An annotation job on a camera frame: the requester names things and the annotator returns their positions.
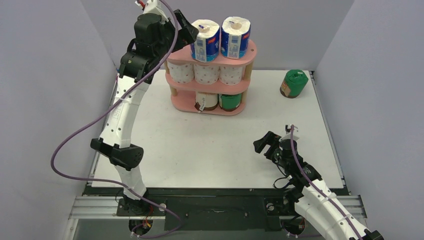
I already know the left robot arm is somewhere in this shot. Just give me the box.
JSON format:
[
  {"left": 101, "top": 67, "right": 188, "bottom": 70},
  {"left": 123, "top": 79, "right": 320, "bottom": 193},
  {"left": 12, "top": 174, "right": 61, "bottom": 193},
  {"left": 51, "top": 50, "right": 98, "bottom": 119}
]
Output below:
[{"left": 90, "top": 9, "right": 199, "bottom": 215}]

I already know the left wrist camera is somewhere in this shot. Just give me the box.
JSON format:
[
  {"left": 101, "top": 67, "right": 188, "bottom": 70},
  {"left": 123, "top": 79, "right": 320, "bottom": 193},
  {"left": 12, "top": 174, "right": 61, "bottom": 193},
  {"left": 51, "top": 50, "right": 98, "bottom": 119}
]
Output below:
[{"left": 134, "top": 0, "right": 166, "bottom": 18}]

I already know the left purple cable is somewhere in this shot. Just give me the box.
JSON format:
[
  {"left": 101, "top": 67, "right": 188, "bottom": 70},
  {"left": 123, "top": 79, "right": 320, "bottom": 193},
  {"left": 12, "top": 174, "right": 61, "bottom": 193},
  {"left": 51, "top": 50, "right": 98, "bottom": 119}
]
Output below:
[{"left": 50, "top": 0, "right": 183, "bottom": 239}]

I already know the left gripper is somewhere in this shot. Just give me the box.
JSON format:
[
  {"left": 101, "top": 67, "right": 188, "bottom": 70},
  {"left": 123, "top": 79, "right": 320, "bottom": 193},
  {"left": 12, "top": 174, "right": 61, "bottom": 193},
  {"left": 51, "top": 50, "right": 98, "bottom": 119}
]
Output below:
[{"left": 154, "top": 10, "right": 198, "bottom": 60}]

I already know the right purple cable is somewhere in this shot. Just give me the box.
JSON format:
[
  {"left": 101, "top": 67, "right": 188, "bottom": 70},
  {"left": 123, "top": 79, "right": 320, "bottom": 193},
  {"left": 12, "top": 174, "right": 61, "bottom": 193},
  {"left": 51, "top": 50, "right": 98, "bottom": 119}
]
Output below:
[{"left": 289, "top": 125, "right": 364, "bottom": 240}]

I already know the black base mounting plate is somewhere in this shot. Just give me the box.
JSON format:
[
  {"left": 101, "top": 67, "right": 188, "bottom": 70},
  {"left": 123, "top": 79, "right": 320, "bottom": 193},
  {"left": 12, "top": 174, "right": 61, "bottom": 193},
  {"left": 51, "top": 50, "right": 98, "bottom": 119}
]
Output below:
[{"left": 70, "top": 188, "right": 306, "bottom": 233}]

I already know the brown green roll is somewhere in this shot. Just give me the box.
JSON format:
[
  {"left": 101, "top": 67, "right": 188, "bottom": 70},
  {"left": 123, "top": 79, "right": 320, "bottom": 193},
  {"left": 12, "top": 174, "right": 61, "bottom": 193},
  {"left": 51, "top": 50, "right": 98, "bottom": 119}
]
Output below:
[{"left": 218, "top": 93, "right": 242, "bottom": 112}]

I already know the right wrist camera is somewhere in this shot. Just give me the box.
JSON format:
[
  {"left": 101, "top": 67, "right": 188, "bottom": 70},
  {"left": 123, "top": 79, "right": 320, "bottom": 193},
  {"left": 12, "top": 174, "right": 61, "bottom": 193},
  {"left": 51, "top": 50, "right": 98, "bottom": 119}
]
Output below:
[{"left": 278, "top": 124, "right": 300, "bottom": 142}]

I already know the white dotted roll shelf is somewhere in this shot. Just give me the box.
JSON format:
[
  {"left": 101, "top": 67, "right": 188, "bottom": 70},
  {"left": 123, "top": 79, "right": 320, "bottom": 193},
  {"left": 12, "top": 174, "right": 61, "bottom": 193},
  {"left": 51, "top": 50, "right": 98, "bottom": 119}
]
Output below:
[{"left": 218, "top": 66, "right": 244, "bottom": 86}]

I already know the pink three-tier shelf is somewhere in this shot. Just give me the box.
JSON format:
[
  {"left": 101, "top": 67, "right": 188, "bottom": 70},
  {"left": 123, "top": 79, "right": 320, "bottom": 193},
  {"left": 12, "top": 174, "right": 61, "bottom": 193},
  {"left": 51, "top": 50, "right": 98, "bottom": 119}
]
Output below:
[{"left": 164, "top": 39, "right": 257, "bottom": 116}]

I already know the white dotted roll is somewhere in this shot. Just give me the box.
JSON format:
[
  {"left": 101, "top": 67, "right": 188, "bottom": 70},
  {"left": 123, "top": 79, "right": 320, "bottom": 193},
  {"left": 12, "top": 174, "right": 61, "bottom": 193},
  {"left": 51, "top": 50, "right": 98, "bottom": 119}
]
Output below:
[
  {"left": 167, "top": 61, "right": 195, "bottom": 84},
  {"left": 193, "top": 64, "right": 220, "bottom": 85}
]

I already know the purple cable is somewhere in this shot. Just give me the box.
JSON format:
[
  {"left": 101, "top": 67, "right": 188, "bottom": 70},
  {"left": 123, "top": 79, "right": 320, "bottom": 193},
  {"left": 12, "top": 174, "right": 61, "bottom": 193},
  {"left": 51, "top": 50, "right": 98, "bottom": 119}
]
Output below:
[
  {"left": 289, "top": 125, "right": 364, "bottom": 240},
  {"left": 50, "top": 0, "right": 183, "bottom": 239}
]

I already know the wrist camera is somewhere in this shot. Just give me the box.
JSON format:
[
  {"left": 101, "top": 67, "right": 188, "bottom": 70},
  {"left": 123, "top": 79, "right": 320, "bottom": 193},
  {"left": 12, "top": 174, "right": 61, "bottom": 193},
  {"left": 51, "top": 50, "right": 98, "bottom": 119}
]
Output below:
[
  {"left": 134, "top": 0, "right": 166, "bottom": 18},
  {"left": 278, "top": 124, "right": 300, "bottom": 142}
]

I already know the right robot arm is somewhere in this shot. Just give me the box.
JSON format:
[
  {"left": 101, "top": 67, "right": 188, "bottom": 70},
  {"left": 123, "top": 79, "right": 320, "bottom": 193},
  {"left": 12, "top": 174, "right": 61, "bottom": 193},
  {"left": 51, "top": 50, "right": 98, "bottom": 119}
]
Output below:
[{"left": 253, "top": 131, "right": 384, "bottom": 240}]

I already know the blue white roll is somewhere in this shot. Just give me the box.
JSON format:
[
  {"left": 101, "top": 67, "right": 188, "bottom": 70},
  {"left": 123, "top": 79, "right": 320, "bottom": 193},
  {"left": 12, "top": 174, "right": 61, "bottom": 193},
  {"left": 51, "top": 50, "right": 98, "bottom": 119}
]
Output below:
[
  {"left": 190, "top": 19, "right": 221, "bottom": 63},
  {"left": 220, "top": 16, "right": 251, "bottom": 59}
]

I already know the beige brown roll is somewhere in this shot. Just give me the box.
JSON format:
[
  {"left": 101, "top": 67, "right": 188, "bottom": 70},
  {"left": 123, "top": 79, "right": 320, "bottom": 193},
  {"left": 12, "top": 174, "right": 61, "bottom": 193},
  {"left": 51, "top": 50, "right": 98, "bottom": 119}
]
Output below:
[{"left": 194, "top": 91, "right": 219, "bottom": 112}]

